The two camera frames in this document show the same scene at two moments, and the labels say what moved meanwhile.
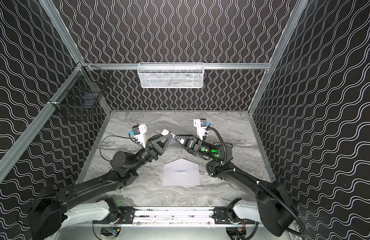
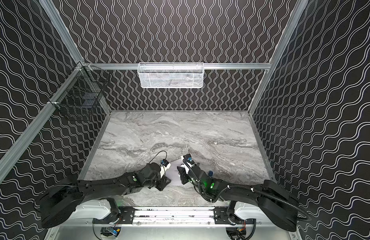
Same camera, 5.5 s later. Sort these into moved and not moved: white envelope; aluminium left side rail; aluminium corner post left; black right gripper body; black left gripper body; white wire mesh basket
Moved: black left gripper body; black right gripper body
Not moved: aluminium left side rail; white envelope; white wire mesh basket; aluminium corner post left
